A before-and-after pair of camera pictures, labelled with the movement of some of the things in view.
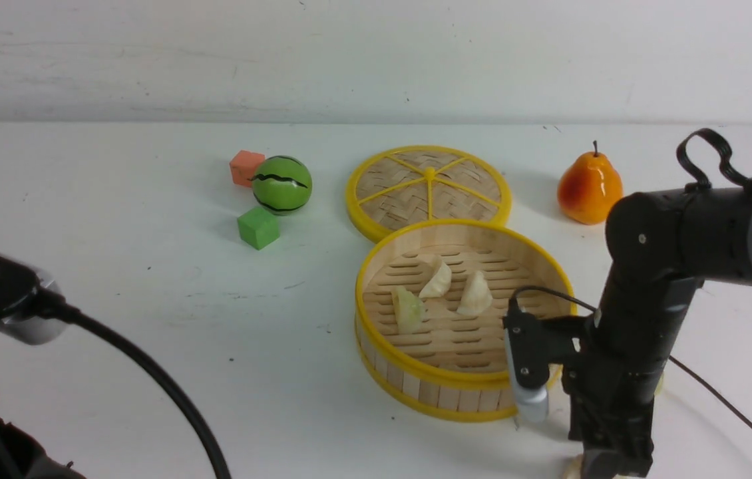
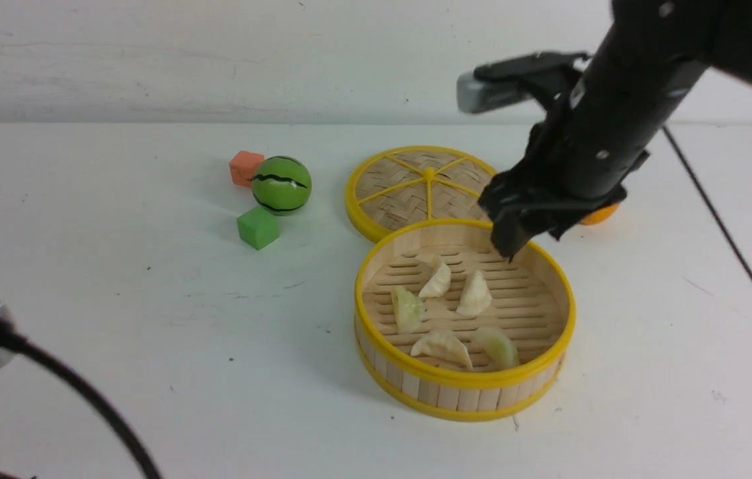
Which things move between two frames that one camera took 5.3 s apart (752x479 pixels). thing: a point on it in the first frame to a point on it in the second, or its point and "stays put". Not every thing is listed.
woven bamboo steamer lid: x=405 y=187 stays put
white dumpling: x=440 y=282 stays put
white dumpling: x=477 y=297 stays put
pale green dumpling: x=408 y=311 stays put
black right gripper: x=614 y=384 to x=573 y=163
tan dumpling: x=571 y=467 to x=440 y=344
